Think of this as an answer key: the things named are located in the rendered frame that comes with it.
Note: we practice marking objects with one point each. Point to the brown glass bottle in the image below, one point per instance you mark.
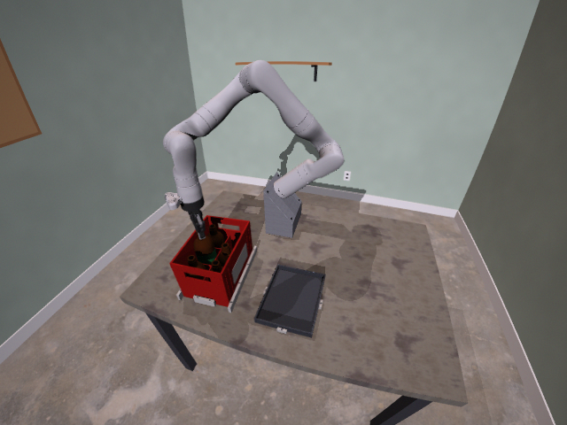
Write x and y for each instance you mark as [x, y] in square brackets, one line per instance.
[205, 250]
[216, 266]
[192, 262]
[223, 256]
[217, 236]

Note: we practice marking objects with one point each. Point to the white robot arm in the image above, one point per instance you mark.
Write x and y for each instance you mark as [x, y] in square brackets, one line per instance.
[257, 77]

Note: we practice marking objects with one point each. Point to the red bottle crate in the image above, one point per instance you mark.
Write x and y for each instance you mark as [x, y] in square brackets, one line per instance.
[222, 285]

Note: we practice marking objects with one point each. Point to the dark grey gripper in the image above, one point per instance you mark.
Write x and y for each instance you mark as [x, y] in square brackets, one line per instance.
[193, 210]

